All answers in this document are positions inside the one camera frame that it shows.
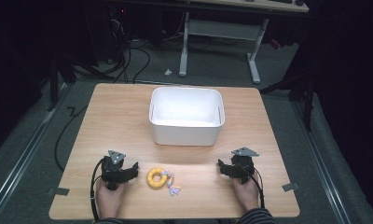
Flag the person's right hand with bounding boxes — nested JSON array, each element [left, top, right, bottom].
[[232, 176, 261, 214]]

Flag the metal floor rail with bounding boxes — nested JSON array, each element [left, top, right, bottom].
[[291, 100, 353, 224], [0, 83, 71, 218]]

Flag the white plastic bin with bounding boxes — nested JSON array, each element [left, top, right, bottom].
[[148, 86, 226, 147]]

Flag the black floor cable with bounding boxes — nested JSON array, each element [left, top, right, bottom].
[[53, 105, 90, 173]]

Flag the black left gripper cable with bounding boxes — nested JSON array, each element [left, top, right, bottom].
[[89, 158, 106, 222]]

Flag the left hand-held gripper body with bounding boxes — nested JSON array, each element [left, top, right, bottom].
[[100, 149, 127, 191]]

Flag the person's left hand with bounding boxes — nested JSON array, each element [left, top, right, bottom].
[[95, 178, 127, 219]]

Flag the black metal stand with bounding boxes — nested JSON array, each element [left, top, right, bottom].
[[258, 73, 317, 133], [46, 54, 80, 113]]

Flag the grey tape piece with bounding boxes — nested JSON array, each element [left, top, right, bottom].
[[281, 182, 300, 193], [47, 187, 71, 197]]

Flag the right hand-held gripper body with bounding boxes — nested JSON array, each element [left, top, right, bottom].
[[230, 147, 260, 185]]

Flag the wooden desk with white legs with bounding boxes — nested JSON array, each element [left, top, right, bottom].
[[177, 0, 311, 86]]

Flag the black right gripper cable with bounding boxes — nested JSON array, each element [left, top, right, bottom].
[[251, 170, 266, 209]]

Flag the bundle of black cables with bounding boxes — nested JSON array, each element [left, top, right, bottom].
[[108, 18, 152, 85]]

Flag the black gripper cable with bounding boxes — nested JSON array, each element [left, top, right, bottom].
[[251, 170, 266, 209], [89, 158, 106, 222]]

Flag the yellow ring toy with tassel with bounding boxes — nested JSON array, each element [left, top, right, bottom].
[[145, 167, 182, 197]]

